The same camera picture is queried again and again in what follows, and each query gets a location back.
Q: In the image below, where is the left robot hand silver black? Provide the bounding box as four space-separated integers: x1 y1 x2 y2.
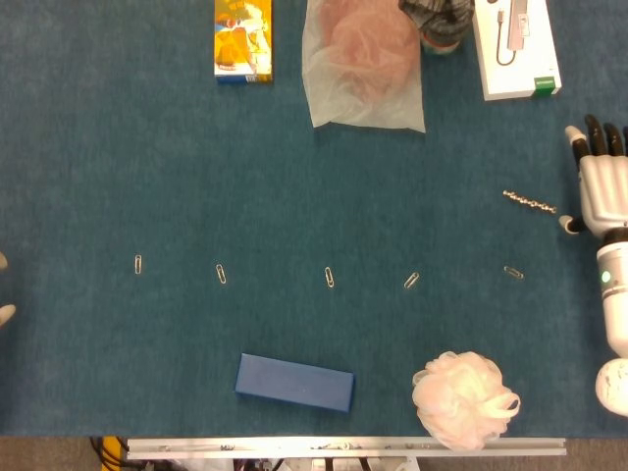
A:
0 251 18 329

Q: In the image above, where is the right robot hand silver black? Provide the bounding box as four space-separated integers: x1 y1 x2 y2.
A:
559 114 628 241

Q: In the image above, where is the silver metal bead chain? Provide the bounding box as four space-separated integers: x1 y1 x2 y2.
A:
501 189 558 215

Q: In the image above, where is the white USB hub box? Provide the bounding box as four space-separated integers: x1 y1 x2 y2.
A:
470 0 563 102

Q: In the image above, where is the grey knit work glove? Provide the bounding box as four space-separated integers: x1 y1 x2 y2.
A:
397 0 476 44

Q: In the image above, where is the pink mesh bath pouf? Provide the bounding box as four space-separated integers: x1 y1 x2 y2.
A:
411 350 522 451

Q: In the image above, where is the white bag with pink mesh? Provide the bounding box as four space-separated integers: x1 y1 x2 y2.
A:
300 0 427 134

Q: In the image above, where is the blue rectangular box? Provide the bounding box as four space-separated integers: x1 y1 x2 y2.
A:
234 352 355 414

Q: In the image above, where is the blue felt table cover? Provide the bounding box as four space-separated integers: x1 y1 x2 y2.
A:
0 0 628 438

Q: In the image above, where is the yellow snack box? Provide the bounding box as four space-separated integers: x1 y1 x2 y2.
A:
213 0 274 84

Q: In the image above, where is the black cable bundle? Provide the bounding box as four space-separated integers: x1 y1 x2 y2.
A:
89 436 130 471

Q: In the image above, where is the aluminium profile rail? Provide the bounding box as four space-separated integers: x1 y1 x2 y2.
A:
126 437 568 461

